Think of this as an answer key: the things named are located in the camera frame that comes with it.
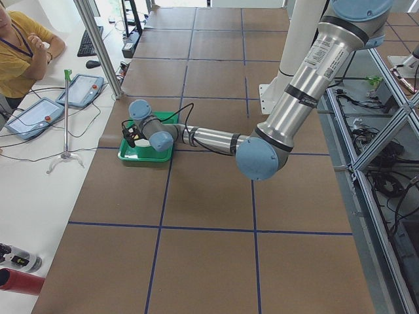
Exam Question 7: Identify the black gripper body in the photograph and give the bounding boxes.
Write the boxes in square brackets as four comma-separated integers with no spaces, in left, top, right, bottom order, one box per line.
[122,124,144,139]

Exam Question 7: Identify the white round plate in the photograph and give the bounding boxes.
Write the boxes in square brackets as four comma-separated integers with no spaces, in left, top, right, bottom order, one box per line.
[134,139,151,148]

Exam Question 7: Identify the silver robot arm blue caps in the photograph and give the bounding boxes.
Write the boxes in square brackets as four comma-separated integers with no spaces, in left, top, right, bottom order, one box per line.
[122,1,393,181]

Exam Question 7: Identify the green plastic tray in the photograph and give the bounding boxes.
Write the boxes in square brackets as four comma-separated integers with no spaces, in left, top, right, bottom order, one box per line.
[118,111,178,167]

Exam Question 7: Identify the far teach pendant tablet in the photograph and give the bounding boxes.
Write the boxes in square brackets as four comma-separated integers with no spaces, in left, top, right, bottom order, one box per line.
[68,74,105,109]

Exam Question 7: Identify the teach pendant tablet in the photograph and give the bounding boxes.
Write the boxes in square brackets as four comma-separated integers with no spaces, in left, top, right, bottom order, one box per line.
[5,97,64,140]
[68,74,105,109]

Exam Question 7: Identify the metal reacher grabber stick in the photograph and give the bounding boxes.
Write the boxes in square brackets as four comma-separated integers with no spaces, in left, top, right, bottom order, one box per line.
[46,69,84,175]

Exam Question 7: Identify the black computer mouse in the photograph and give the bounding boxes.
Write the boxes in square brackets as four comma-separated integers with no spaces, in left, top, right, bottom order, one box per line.
[85,60,101,69]

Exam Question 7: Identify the near teach pendant tablet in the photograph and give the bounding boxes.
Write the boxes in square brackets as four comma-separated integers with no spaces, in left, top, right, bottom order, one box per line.
[5,97,64,140]

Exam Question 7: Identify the black keyboard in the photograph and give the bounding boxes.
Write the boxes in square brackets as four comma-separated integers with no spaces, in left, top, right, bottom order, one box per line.
[77,29,96,57]

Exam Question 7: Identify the person in yellow shirt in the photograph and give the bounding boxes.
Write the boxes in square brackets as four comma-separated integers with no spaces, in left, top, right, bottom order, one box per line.
[1,6,66,109]

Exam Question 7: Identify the clear water bottle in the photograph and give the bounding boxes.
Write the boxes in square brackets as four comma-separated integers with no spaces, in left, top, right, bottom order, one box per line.
[1,243,43,273]

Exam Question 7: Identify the red bottle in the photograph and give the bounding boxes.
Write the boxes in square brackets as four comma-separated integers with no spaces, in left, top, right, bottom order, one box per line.
[1,268,45,296]

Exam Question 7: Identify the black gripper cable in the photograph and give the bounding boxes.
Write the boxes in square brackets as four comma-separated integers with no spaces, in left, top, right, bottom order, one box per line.
[121,102,236,154]

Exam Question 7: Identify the aluminium frame post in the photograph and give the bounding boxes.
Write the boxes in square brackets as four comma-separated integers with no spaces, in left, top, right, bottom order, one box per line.
[73,0,123,99]

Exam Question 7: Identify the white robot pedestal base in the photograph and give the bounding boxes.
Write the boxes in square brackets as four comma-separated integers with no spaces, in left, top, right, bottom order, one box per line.
[259,0,310,114]

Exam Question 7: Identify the aluminium side frame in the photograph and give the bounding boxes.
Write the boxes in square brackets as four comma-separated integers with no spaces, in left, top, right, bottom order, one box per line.
[318,39,418,313]

